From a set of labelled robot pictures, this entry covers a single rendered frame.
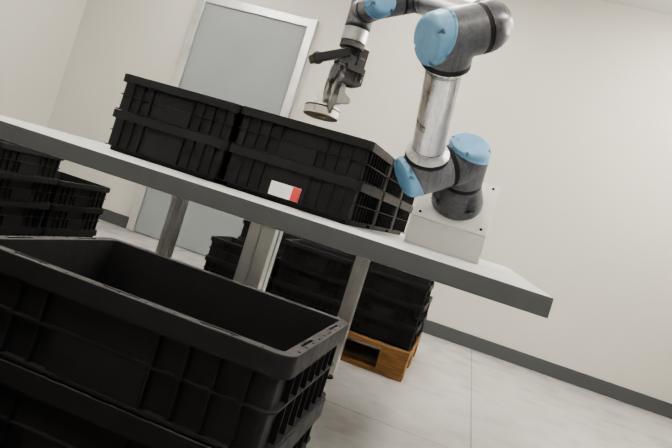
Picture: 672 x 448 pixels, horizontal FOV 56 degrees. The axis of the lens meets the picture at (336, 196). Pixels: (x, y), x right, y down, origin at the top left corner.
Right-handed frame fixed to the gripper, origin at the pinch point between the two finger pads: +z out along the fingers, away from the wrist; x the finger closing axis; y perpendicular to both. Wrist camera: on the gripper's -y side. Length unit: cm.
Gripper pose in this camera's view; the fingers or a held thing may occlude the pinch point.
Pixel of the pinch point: (325, 108)
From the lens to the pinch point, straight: 182.7
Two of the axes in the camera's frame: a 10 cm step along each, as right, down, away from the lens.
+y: 8.9, 2.8, 3.7
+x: -3.6, -1.0, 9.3
